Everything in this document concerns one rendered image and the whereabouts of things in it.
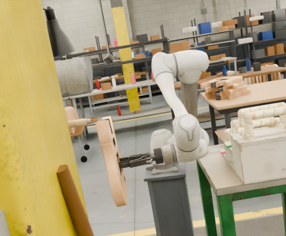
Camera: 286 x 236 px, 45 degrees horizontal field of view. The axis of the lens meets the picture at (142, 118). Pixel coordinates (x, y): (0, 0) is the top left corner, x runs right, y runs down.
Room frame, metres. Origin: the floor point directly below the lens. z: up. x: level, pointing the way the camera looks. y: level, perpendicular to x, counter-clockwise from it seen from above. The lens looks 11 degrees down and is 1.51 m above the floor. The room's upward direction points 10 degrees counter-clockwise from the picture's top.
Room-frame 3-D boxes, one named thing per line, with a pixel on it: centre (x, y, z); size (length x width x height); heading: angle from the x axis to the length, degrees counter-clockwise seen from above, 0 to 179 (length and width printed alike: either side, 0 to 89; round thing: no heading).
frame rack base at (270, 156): (1.34, -0.49, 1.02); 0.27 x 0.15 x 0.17; 89
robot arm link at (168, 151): (1.55, -0.09, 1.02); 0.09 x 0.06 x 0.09; 1
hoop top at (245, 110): (1.38, -0.49, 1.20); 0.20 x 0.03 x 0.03; 88
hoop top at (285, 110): (1.30, -0.49, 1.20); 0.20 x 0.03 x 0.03; 88
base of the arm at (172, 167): (2.24, -0.07, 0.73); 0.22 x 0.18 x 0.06; 81
